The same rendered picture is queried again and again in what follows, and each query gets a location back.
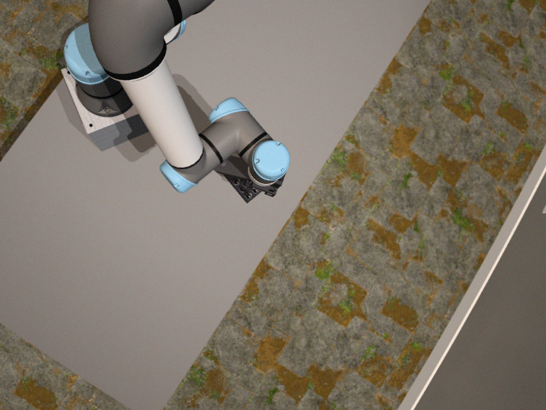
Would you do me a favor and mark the dark grey knob panel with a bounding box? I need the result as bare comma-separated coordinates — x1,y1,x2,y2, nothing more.
224,175,261,203

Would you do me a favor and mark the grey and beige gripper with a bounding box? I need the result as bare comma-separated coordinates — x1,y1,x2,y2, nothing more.
243,174,286,197

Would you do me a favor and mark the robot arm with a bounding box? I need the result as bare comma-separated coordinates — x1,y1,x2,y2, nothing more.
64,0,290,193

